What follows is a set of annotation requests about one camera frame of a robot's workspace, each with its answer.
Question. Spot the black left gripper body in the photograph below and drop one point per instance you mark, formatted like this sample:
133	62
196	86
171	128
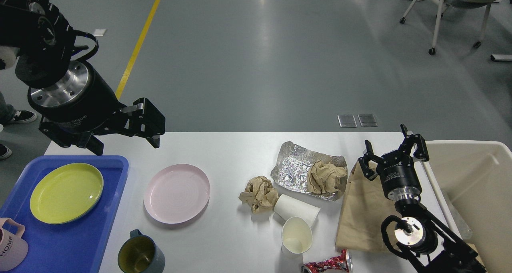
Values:
79	102

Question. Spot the crumpled aluminium foil sheet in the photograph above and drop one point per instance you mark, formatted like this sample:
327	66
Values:
292	167

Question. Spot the grey bar on floor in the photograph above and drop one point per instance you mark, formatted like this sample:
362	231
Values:
501	57

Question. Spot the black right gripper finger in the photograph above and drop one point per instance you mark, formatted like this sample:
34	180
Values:
367	157
413	147

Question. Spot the yellow-green plate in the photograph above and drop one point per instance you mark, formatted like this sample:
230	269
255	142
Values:
67	193

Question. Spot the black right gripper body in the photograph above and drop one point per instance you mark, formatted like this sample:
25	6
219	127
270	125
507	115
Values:
398	176

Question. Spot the dark teal HOME mug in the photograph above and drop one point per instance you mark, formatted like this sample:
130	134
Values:
140	254

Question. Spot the metal floor plate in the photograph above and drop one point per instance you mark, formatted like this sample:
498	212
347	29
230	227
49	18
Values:
367	120
347	121

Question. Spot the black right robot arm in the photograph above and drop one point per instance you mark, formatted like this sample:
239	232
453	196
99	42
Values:
417	235

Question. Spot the brown paper bag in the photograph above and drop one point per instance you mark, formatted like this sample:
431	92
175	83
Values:
363	210

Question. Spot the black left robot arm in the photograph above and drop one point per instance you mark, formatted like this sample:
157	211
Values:
39	41

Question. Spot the pink plate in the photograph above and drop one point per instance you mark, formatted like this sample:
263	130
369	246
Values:
177	194

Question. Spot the black sneaker lower left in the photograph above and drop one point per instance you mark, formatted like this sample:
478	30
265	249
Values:
5	152

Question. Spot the crumpled brown paper ball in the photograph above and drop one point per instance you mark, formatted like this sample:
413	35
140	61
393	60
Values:
259	194

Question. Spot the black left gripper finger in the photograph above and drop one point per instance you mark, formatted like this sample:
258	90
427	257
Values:
142	119
64	139

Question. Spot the pink HOME mug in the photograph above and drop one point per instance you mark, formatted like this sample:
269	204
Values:
13	248

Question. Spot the crushed red can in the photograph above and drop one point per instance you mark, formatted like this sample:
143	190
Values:
342	262

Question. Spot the blue plastic tray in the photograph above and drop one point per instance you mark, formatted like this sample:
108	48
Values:
77	246

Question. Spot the beige plastic bin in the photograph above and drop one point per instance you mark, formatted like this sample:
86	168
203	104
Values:
473	179

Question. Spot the white paper cup lying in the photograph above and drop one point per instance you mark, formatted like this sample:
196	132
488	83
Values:
288	207

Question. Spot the right metal floor plate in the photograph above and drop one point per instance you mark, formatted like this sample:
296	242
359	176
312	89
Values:
367	120

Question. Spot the left metal floor plate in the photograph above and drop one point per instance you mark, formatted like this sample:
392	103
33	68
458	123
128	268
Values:
347	121

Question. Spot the crumpled brown paper on foil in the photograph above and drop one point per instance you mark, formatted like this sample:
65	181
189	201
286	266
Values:
325	178

